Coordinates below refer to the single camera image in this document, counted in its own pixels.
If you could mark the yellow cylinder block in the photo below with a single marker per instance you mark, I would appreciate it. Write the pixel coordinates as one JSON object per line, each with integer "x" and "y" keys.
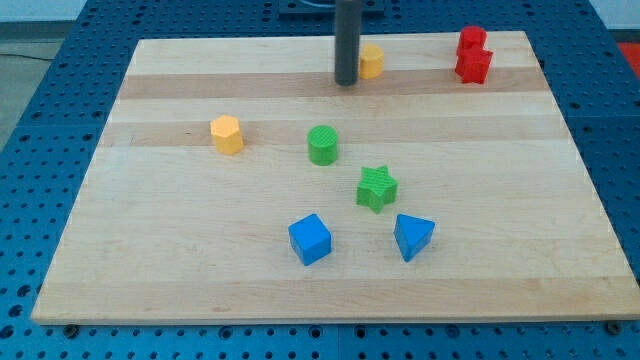
{"x": 371, "y": 61}

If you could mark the blue cube block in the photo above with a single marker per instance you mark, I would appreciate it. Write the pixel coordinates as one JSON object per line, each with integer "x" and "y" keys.
{"x": 310, "y": 239}

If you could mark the red star block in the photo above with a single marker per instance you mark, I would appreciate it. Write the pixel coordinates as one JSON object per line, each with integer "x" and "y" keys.
{"x": 473, "y": 65}

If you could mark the green star block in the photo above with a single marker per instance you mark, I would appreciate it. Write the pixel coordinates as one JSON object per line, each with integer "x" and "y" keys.
{"x": 376, "y": 188}

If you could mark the green cylinder block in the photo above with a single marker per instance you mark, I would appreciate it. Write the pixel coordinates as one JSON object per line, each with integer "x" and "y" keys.
{"x": 322, "y": 141}

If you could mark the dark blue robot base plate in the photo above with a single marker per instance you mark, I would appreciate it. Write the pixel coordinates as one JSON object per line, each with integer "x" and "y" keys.
{"x": 305, "y": 8}

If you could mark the blue triangle block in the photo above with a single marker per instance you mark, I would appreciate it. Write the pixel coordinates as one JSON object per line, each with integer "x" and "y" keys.
{"x": 412, "y": 235}

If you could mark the grey cylindrical robot arm rod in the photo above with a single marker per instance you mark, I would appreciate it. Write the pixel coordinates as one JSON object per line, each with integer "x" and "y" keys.
{"x": 347, "y": 31}

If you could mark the light wooden board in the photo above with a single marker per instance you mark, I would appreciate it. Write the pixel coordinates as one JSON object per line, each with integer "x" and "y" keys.
{"x": 165, "y": 230}

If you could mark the yellow hexagon block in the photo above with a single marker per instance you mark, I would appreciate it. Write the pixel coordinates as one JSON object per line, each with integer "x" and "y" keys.
{"x": 227, "y": 135}

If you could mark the red cylinder block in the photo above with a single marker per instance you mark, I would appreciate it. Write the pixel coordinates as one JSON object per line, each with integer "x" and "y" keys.
{"x": 471, "y": 36}

